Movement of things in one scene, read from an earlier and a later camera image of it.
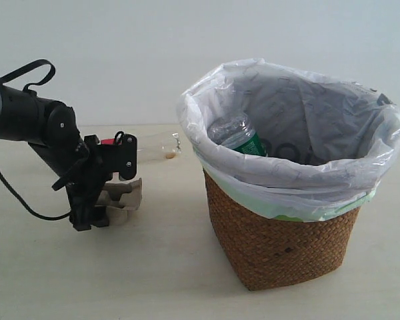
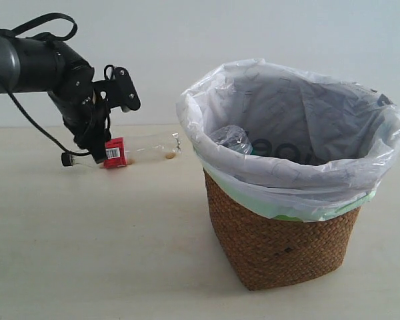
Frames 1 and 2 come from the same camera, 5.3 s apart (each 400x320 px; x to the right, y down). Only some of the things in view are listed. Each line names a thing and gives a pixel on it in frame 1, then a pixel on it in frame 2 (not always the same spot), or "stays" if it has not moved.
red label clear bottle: (157, 149) stays
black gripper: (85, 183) → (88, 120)
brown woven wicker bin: (263, 253) stays
